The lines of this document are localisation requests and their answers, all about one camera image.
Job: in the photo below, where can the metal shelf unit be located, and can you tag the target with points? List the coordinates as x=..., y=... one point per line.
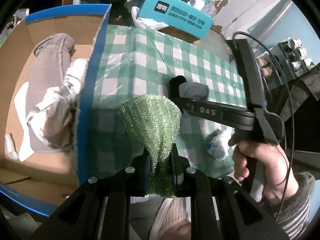
x=285, y=55

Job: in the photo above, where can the grey sock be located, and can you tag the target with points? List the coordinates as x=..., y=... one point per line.
x=195, y=90

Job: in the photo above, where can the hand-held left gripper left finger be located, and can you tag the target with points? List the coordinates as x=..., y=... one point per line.
x=147, y=171

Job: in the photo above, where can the white foam piece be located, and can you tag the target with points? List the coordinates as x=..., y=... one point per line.
x=11, y=146

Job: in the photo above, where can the person's right forearm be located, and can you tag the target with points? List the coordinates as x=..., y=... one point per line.
x=295, y=212

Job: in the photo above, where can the person's right hand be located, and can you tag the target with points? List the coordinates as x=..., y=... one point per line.
x=272, y=170

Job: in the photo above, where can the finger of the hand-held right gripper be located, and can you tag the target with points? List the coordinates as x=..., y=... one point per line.
x=187, y=105
x=177, y=81

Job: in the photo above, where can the white plastic bag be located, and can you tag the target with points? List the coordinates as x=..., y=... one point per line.
x=147, y=23

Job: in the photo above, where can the white tissue packet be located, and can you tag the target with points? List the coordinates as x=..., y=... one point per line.
x=217, y=147

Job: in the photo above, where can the green glitter scrub cloth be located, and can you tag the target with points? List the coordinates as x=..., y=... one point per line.
x=152, y=120

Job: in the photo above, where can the grey fleece glove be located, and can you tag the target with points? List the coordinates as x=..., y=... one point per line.
x=50, y=62

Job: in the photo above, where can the blue cardboard box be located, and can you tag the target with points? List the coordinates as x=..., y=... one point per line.
x=85, y=100

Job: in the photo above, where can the green checked tablecloth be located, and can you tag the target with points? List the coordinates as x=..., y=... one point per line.
x=212, y=67

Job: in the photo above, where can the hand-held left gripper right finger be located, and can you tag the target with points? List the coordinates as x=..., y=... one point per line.
x=175, y=177

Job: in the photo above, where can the light ribbed garment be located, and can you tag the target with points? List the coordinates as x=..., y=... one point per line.
x=172, y=212

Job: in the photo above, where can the teal printed cardboard box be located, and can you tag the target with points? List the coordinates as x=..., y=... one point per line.
x=175, y=12

